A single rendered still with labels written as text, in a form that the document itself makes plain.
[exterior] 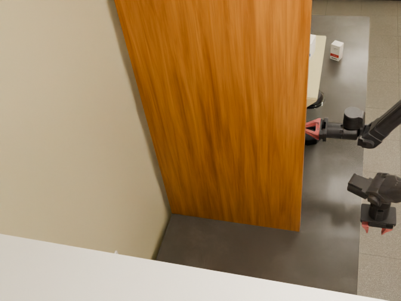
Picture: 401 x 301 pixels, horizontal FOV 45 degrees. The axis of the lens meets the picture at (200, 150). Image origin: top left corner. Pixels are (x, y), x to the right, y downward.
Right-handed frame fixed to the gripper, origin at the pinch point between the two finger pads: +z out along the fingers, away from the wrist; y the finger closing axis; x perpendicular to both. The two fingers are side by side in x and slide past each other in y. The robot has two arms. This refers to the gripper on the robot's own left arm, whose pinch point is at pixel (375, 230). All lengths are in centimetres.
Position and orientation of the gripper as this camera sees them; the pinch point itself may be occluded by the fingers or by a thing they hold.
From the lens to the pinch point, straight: 166.9
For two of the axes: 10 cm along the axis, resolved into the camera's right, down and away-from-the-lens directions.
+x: -2.5, 7.1, -6.6
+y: -9.6, -0.9, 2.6
